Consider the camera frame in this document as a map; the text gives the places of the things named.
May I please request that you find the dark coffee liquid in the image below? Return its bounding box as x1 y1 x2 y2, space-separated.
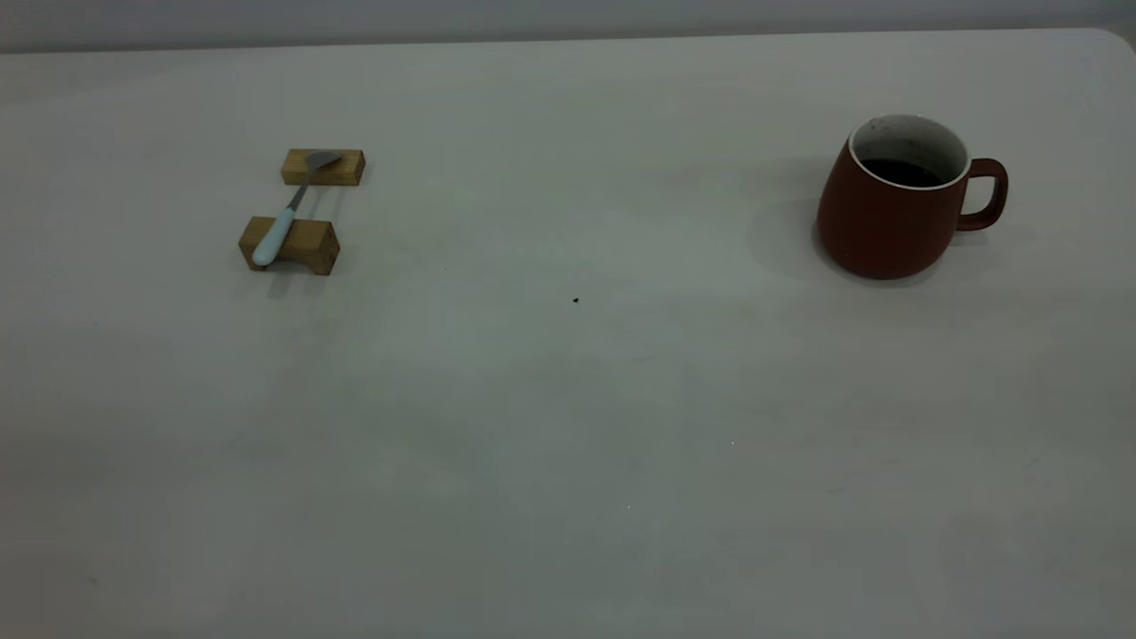
859 158 949 188

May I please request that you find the flat wooden block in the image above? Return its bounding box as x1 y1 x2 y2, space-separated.
281 148 367 187

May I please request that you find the red ceramic mug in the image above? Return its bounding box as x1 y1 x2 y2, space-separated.
816 114 1010 281

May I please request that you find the arched wooden block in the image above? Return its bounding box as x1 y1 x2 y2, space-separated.
238 216 341 276

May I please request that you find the spoon with pale blue handle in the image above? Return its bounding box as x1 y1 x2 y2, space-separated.
252 150 343 268

